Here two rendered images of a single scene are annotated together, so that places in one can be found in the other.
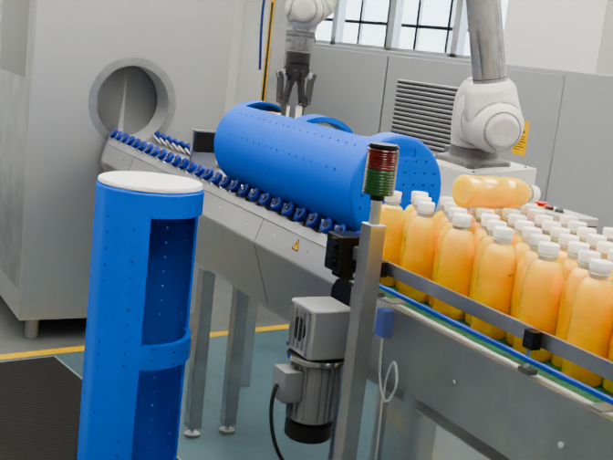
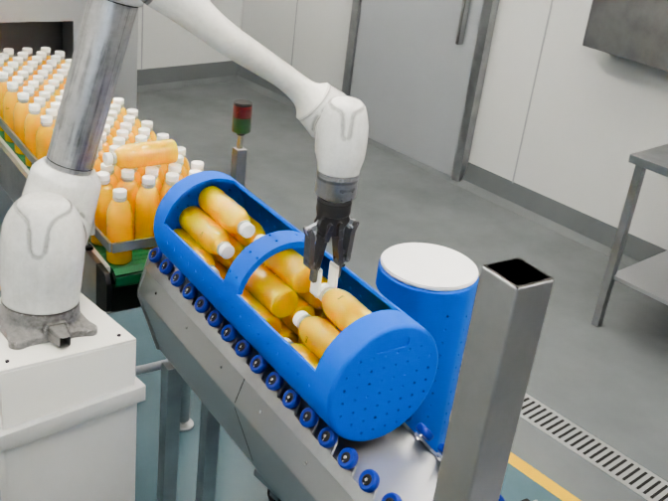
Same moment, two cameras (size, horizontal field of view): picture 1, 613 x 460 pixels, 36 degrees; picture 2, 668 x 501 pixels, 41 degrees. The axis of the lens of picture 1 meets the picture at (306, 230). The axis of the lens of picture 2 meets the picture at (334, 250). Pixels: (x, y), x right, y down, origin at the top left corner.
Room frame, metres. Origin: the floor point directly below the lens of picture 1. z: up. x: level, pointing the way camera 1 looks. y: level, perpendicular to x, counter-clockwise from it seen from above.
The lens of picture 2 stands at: (4.73, -0.11, 2.14)
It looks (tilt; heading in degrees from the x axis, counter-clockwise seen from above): 26 degrees down; 173
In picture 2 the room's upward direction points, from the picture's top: 7 degrees clockwise
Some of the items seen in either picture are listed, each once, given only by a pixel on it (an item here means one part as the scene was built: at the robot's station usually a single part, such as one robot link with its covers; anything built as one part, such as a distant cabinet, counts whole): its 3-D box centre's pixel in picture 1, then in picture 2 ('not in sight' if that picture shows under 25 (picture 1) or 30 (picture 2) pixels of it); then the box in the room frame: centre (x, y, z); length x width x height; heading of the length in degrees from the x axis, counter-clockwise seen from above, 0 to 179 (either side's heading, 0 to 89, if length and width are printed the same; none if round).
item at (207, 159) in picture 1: (204, 151); not in sight; (3.54, 0.41, 1.00); 0.10 x 0.04 x 0.15; 120
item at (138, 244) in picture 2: not in sight; (177, 238); (2.32, -0.29, 0.96); 0.40 x 0.01 x 0.03; 120
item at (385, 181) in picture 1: (379, 181); (242, 123); (1.88, -0.13, 1.18); 0.06 x 0.06 x 0.05
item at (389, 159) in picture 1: (381, 159); (242, 110); (1.88, -0.13, 1.23); 0.06 x 0.06 x 0.04
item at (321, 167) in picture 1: (315, 163); (279, 289); (2.82, 0.00, 1.09); 0.88 x 0.28 x 0.28; 30
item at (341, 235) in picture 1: (346, 255); not in sight; (2.25, -0.10, 0.95); 0.10 x 0.07 x 0.10; 120
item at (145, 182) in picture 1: (150, 182); (428, 265); (2.51, 0.43, 1.03); 0.28 x 0.28 x 0.01
